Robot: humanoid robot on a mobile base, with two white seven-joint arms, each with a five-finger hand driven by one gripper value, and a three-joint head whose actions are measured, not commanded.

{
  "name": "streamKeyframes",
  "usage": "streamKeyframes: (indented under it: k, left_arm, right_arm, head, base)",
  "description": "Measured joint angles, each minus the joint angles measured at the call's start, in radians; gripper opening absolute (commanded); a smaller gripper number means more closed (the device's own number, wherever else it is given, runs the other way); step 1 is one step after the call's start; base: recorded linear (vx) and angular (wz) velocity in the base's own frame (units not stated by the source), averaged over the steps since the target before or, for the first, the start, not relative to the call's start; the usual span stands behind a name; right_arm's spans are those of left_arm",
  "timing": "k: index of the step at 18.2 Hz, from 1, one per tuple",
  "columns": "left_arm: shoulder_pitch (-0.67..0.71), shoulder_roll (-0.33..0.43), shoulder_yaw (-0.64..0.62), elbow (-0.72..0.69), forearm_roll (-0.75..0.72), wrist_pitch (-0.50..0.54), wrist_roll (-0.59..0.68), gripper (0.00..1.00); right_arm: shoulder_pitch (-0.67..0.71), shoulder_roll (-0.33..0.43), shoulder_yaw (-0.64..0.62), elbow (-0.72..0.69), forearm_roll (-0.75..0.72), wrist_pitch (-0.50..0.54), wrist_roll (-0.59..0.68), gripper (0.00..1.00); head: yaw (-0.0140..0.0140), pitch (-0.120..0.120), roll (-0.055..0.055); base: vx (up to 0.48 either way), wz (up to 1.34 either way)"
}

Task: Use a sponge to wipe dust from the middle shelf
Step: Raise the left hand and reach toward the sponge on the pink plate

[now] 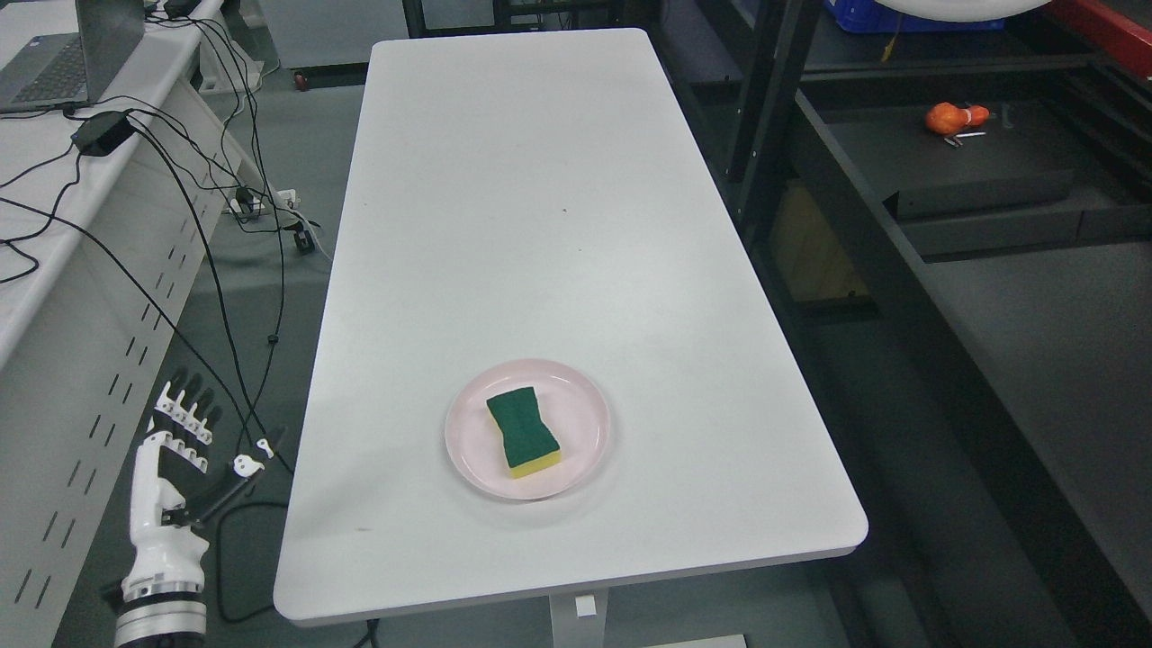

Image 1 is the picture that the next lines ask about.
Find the red metal beam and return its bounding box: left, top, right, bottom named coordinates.
left=1043, top=1, right=1151, bottom=80

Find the white side desk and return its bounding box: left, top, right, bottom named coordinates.
left=1, top=1, right=265, bottom=647

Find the black power adapter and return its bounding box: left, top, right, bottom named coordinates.
left=71, top=111, right=135, bottom=158

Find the orange plastic bag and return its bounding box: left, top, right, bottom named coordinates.
left=924, top=101, right=991, bottom=137

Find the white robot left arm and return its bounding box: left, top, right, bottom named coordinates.
left=112, top=582, right=207, bottom=647

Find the dark metal shelf rack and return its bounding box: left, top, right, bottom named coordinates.
left=650, top=1, right=1149, bottom=647

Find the black cable on desk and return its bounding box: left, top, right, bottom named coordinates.
left=0, top=9, right=316, bottom=479

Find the pink round plate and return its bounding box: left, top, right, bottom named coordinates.
left=444, top=357, right=612, bottom=500

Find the white robotic left hand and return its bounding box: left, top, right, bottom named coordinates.
left=121, top=369, right=283, bottom=602

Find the green yellow sponge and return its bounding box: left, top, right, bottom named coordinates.
left=486, top=386, right=563, bottom=479

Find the grey laptop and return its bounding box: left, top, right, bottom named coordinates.
left=1, top=1, right=145, bottom=114

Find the white rectangular table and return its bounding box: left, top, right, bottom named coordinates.
left=273, top=29, right=869, bottom=647

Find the white power strip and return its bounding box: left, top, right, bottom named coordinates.
left=223, top=187, right=300, bottom=219

